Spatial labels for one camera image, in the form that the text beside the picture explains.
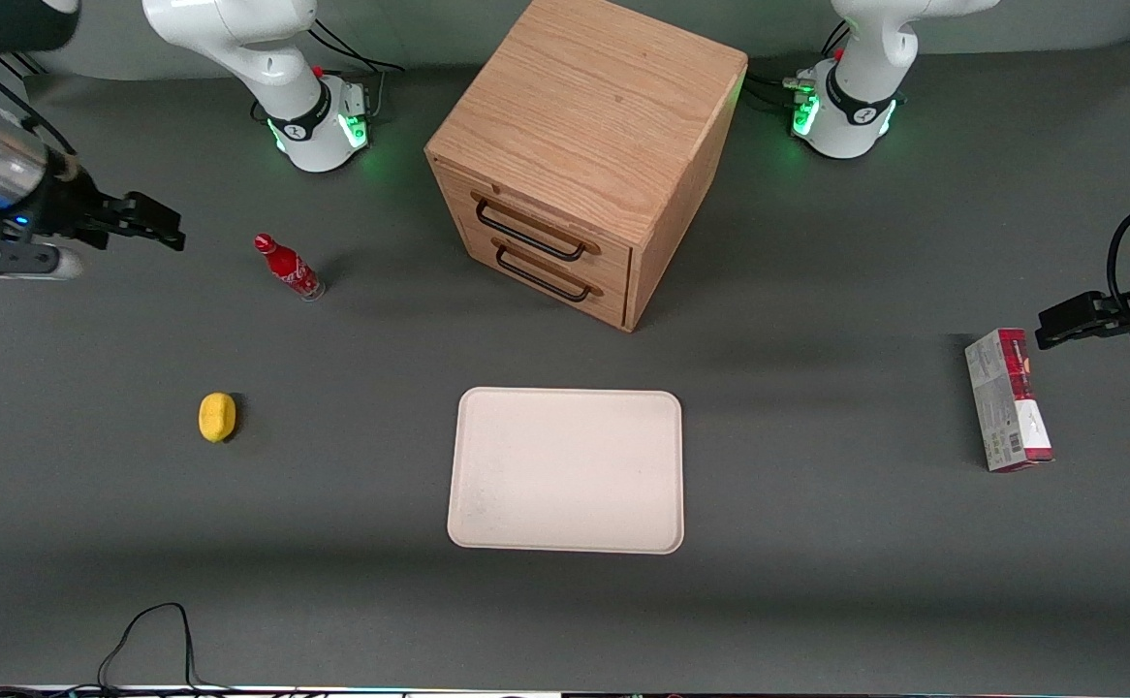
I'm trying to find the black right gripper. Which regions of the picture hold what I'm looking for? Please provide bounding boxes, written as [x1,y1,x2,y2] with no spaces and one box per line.
[35,160,187,252]

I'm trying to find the black right base cables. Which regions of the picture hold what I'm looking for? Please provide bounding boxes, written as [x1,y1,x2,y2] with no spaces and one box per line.
[307,17,407,119]

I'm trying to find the black base cables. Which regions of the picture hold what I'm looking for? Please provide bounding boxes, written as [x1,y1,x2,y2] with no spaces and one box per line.
[747,21,854,113]
[307,17,407,119]

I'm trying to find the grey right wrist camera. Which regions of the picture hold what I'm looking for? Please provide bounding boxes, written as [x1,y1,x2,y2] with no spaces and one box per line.
[0,241,84,283]

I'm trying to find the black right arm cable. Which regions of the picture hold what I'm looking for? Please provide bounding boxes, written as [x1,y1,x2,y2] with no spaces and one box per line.
[0,44,78,161]

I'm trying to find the black left base cables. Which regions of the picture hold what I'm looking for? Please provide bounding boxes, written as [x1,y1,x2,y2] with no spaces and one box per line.
[747,21,854,113]

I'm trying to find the grey and red carton box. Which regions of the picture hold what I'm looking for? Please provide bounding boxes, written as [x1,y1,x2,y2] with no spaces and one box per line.
[964,328,1054,474]

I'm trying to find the black drawer handle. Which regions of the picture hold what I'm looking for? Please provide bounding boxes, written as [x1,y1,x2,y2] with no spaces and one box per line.
[493,239,604,303]
[473,192,601,263]

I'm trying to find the black cable at table edge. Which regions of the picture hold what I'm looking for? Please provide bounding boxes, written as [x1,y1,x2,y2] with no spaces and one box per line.
[0,602,236,698]

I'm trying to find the yellow lemon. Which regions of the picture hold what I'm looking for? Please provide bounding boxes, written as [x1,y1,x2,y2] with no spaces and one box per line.
[198,392,237,444]

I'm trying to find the wooden drawer cabinet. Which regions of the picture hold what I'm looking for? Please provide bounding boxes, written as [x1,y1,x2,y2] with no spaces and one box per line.
[424,0,749,333]

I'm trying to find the red coke bottle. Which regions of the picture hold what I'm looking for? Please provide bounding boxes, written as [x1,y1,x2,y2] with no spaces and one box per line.
[254,233,326,302]

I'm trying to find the cream rectangular tray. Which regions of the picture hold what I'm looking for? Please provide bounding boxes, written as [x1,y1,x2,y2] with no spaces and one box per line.
[447,387,685,555]

